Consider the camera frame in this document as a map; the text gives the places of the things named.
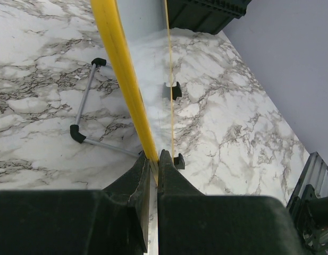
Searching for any black plastic toolbox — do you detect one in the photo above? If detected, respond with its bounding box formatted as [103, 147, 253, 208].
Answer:
[167, 0, 251, 35]

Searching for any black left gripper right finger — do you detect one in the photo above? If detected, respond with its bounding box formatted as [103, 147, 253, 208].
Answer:
[157, 150, 305, 254]

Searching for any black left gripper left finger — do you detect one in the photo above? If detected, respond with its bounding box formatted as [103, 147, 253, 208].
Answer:
[0, 156, 150, 254]

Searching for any yellow framed whiteboard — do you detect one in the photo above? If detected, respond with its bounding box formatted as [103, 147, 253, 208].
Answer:
[91, 1, 174, 179]

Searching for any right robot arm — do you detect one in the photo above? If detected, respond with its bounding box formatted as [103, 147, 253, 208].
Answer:
[287, 184, 328, 254]

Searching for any grey wire whiteboard stand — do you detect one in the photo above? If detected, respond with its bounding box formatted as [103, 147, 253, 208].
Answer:
[69, 57, 186, 171]

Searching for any aluminium frame rail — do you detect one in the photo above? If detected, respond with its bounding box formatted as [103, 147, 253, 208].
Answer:
[287, 152, 328, 209]

